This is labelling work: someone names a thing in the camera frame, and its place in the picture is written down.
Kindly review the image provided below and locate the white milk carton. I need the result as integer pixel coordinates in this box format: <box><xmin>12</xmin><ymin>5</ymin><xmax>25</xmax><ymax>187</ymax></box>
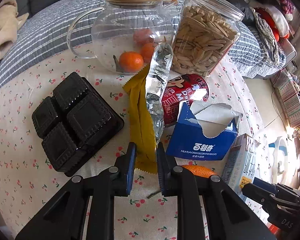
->
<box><xmin>221</xmin><ymin>134</ymin><xmax>260</xmax><ymax>199</ymax></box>

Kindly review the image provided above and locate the black plastic snack tray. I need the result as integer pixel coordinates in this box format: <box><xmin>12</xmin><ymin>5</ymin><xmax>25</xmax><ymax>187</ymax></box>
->
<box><xmin>32</xmin><ymin>72</ymin><xmax>125</xmax><ymax>177</ymax></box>

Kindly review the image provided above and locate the blue biscuit box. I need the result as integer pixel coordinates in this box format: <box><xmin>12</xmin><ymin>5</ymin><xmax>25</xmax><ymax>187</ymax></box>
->
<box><xmin>166</xmin><ymin>100</ymin><xmax>243</xmax><ymax>161</ymax></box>

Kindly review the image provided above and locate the beige plush blanket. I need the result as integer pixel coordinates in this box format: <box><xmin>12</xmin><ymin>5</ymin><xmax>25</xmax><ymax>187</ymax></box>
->
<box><xmin>0</xmin><ymin>0</ymin><xmax>29</xmax><ymax>60</ymax></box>

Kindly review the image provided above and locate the reddish tangerine back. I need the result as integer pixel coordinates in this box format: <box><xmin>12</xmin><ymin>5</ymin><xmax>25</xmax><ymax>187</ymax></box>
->
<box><xmin>133</xmin><ymin>28</ymin><xmax>154</xmax><ymax>46</ymax></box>

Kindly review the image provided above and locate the grey striped quilt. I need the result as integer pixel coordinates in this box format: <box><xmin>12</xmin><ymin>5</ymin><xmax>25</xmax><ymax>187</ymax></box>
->
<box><xmin>0</xmin><ymin>0</ymin><xmax>287</xmax><ymax>88</ymax></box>

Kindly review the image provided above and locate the orange tangerine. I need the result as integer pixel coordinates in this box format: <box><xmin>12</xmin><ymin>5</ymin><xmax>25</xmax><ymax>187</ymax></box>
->
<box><xmin>140</xmin><ymin>43</ymin><xmax>157</xmax><ymax>63</ymax></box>
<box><xmin>119</xmin><ymin>51</ymin><xmax>144</xmax><ymax>73</ymax></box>

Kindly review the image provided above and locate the striped storage box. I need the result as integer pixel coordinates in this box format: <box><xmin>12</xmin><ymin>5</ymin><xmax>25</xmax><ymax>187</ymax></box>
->
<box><xmin>270</xmin><ymin>69</ymin><xmax>300</xmax><ymax>129</ymax></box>

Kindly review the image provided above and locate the orange tangerine front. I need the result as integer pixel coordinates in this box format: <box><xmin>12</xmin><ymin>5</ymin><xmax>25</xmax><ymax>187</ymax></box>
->
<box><xmin>119</xmin><ymin>51</ymin><xmax>144</xmax><ymax>73</ymax></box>

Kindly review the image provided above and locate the cherry print tablecloth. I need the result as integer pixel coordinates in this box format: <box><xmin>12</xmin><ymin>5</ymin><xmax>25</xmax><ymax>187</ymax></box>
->
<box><xmin>0</xmin><ymin>42</ymin><xmax>273</xmax><ymax>240</ymax></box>

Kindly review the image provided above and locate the pile of clothes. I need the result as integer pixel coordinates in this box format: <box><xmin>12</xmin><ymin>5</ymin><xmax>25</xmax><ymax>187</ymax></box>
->
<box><xmin>214</xmin><ymin>0</ymin><xmax>298</xmax><ymax>66</ymax></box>

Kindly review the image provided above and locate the orange tangerine right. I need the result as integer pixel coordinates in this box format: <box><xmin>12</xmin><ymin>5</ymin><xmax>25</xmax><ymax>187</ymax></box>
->
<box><xmin>140</xmin><ymin>43</ymin><xmax>157</xmax><ymax>63</ymax></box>

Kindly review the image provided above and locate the yellow foil snack wrapper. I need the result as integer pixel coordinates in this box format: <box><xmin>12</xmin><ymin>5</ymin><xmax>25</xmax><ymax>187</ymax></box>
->
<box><xmin>123</xmin><ymin>42</ymin><xmax>173</xmax><ymax>174</ymax></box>

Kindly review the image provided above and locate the red milk drink can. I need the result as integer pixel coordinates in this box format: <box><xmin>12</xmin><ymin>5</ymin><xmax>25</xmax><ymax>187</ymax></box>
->
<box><xmin>161</xmin><ymin>74</ymin><xmax>209</xmax><ymax>127</ymax></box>

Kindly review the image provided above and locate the orange peel piece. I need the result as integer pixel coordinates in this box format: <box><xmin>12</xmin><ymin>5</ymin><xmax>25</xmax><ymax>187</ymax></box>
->
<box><xmin>182</xmin><ymin>165</ymin><xmax>216</xmax><ymax>178</ymax></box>

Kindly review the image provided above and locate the glass teapot wooden lid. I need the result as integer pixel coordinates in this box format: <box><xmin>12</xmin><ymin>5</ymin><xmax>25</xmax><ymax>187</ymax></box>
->
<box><xmin>66</xmin><ymin>0</ymin><xmax>178</xmax><ymax>75</ymax></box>

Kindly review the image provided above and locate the sunflower seed plastic jar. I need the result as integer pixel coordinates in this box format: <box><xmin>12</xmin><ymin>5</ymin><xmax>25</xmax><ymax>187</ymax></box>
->
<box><xmin>172</xmin><ymin>0</ymin><xmax>244</xmax><ymax>76</ymax></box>

